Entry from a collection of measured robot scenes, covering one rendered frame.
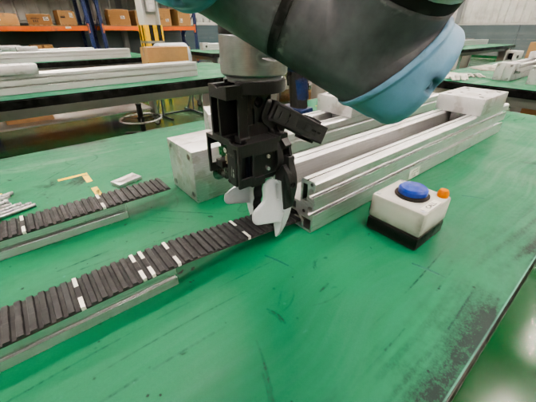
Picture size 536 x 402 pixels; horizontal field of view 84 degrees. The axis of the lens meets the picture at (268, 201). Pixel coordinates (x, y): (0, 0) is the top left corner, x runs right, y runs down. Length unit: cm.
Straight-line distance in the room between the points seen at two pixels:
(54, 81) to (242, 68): 162
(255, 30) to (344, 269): 30
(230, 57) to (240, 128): 7
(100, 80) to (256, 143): 165
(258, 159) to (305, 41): 18
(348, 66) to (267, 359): 26
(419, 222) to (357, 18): 30
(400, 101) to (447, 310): 26
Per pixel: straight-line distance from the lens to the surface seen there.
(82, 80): 193
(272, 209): 40
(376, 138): 66
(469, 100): 91
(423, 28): 21
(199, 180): 53
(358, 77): 21
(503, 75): 236
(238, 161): 33
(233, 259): 41
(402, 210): 45
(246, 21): 23
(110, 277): 38
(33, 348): 38
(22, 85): 190
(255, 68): 33
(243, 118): 35
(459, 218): 58
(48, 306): 38
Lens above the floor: 105
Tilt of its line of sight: 30 degrees down
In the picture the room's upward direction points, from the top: straight up
